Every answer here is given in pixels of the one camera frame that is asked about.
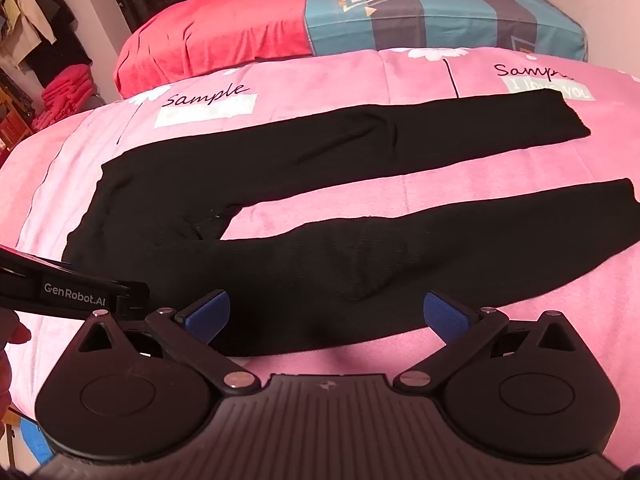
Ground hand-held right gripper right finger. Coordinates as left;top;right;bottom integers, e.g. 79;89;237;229
394;291;581;396

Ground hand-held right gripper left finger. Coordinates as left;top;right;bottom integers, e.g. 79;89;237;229
75;289;262;396

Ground black pants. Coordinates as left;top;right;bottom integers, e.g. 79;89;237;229
65;89;640;358

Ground person's left hand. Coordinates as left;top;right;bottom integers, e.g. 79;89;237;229
0;309;32;411

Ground pink printed blanket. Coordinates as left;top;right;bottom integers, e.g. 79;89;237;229
0;47;640;461

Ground wooden shelf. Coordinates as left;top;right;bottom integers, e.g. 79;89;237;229
0;75;36;161

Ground red cloth pile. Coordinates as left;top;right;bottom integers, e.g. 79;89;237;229
32;62;106;131

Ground hanging clothes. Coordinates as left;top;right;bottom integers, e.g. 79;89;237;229
0;0;93;88

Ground red blanket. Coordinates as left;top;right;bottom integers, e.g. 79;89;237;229
114;0;336;98

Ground blue grey striped pillow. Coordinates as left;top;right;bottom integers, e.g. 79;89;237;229
304;0;588;63

